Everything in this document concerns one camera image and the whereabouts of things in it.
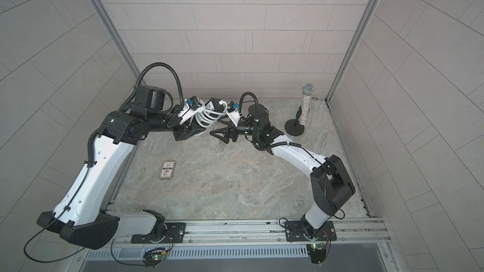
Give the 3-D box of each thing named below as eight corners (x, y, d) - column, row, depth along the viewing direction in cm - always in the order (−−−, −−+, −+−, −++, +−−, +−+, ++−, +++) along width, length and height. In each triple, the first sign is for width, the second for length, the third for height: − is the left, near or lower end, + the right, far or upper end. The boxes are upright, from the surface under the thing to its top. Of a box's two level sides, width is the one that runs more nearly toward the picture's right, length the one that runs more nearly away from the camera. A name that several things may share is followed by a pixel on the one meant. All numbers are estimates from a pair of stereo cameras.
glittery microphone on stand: (287, 133, 103) (299, 91, 79) (293, 124, 107) (306, 82, 83) (298, 139, 101) (314, 97, 76) (304, 130, 105) (320, 88, 80)
